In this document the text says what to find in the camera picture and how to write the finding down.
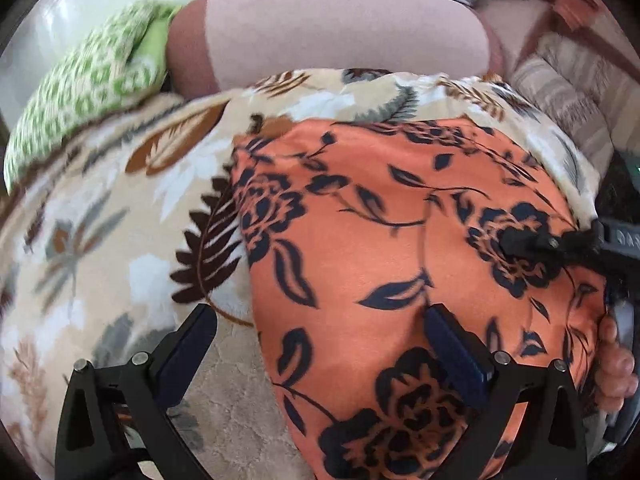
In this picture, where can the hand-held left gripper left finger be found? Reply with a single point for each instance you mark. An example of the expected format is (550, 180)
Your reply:
(182, 355)

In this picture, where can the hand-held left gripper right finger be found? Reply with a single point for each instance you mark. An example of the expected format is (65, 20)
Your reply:
(457, 355)

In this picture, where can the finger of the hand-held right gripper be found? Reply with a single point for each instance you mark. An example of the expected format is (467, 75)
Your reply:
(545, 247)

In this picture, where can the orange floral garment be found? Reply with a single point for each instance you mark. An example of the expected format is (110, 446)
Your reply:
(375, 240)

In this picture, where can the person's right hand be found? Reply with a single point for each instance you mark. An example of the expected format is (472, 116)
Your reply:
(611, 370)

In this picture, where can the leaf printed blanket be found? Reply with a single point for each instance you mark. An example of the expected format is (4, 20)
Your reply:
(110, 220)

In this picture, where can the striped beige cushion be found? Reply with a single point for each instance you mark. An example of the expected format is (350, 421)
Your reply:
(565, 90)

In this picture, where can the green checkered pillow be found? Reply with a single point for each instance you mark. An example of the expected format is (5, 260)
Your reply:
(95, 80)

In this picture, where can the pink and brown bolster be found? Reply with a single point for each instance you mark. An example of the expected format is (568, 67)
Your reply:
(325, 35)

